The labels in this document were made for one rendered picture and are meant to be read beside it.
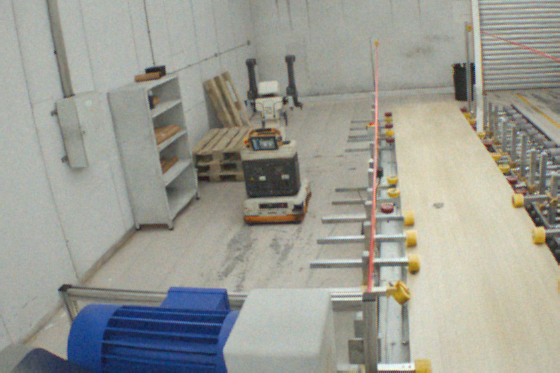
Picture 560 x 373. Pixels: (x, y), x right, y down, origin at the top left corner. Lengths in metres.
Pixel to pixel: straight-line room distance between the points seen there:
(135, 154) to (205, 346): 4.79
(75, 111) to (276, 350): 4.02
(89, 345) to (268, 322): 0.20
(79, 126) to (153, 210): 1.48
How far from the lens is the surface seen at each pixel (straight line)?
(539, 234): 2.64
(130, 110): 5.14
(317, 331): 0.47
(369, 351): 0.76
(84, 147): 4.42
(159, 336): 0.52
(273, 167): 4.95
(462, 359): 1.90
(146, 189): 5.34
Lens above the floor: 2.14
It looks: 17 degrees down
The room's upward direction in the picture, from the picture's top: 7 degrees counter-clockwise
